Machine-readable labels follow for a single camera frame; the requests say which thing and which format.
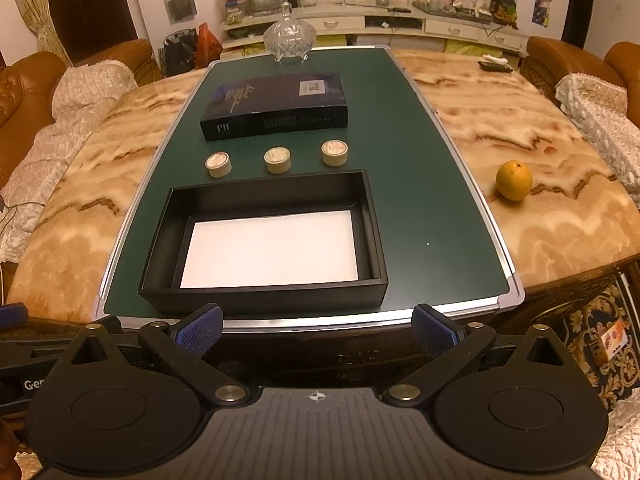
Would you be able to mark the marble desktop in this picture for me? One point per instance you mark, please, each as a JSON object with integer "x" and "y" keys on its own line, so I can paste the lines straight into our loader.
{"x": 550, "y": 125}

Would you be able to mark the small round beige container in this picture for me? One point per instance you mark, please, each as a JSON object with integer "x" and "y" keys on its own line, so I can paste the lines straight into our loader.
{"x": 277, "y": 159}
{"x": 218, "y": 164}
{"x": 335, "y": 152}

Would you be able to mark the brown leather armchair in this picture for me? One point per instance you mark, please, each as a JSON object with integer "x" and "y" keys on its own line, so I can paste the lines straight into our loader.
{"x": 550, "y": 52}

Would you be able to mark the gold curtain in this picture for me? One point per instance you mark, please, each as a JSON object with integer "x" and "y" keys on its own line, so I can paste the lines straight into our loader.
{"x": 37, "y": 5}

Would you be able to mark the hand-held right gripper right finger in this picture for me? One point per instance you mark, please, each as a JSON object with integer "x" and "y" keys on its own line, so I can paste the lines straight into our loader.
{"x": 436, "y": 330}

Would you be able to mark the glossy dark blue box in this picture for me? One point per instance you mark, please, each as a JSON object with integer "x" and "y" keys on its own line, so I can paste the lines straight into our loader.
{"x": 275, "y": 95}

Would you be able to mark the red plastic bag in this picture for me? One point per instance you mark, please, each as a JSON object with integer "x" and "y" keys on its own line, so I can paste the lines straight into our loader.
{"x": 207, "y": 47}

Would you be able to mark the brown leather sofa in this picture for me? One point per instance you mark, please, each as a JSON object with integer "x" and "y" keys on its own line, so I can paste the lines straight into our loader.
{"x": 20, "y": 110}

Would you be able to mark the white lace seat cover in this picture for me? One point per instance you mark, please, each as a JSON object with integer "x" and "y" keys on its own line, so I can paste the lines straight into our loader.
{"x": 622, "y": 440}

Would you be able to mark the white lace armchair cover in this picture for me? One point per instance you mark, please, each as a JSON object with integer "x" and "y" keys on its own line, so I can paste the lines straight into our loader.
{"x": 600, "y": 105}

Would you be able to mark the grey wall poster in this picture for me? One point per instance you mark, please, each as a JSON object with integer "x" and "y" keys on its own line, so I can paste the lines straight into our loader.
{"x": 178, "y": 1}

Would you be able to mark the black box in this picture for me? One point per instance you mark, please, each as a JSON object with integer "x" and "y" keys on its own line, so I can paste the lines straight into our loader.
{"x": 275, "y": 301}

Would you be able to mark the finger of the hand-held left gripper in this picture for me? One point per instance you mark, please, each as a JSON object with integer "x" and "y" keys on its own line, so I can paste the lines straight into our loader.
{"x": 11, "y": 314}

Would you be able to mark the patterned rug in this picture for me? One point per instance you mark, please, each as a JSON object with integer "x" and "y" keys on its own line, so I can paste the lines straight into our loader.
{"x": 610, "y": 340}

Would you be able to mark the green board with metal frame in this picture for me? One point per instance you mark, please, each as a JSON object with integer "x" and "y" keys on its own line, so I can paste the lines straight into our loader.
{"x": 440, "y": 160}

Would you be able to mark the blue wall poster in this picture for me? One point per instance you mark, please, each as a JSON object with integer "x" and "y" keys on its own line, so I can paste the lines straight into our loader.
{"x": 541, "y": 10}

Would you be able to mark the orange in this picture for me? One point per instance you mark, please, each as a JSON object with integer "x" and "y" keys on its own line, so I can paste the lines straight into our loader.
{"x": 514, "y": 181}

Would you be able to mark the clear plastic object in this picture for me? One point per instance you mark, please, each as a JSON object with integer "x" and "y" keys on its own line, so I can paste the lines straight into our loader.
{"x": 289, "y": 35}

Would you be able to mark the patterned cushion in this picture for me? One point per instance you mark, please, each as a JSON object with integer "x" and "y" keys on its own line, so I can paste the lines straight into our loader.
{"x": 75, "y": 95}

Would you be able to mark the black remote control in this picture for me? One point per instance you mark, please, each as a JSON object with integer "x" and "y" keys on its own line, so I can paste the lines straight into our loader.
{"x": 495, "y": 65}

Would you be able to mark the white tv cabinet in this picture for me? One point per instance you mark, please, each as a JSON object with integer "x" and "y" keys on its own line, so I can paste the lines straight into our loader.
{"x": 345, "y": 23}

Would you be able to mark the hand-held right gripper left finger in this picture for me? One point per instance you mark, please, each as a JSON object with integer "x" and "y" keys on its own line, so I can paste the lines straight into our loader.
{"x": 200, "y": 329}

